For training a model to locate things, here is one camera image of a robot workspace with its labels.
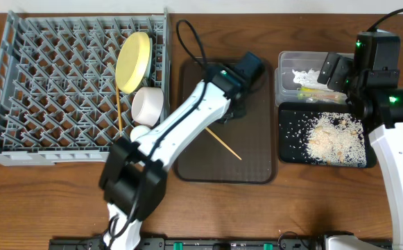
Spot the white tissue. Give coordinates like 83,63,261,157
292,69,328,90

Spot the green orange snack wrapper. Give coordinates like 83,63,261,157
297,87,347,104

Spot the wooden chopstick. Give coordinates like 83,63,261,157
115,84,123,138
205,128,242,160

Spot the white round bowl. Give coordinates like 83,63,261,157
131,87,164,127

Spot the white cup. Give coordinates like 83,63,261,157
130,125,151,142

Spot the yellow round plate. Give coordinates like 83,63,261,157
115,32,150,94

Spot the light blue bowl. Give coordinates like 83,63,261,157
144,37,153,78

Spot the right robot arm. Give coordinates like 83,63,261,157
317,31,403,249

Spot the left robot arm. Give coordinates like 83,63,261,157
99,52,265,249

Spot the black waste tray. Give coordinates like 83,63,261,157
277,101,377,169

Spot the clear plastic bin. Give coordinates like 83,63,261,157
274,50,350,107

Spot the brown serving tray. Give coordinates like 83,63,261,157
173,60,277,184

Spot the spilled rice pile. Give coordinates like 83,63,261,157
284,111,368,167

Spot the grey plastic dish rack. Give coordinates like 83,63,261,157
0,12,171,166

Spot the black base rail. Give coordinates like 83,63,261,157
48,236,393,250

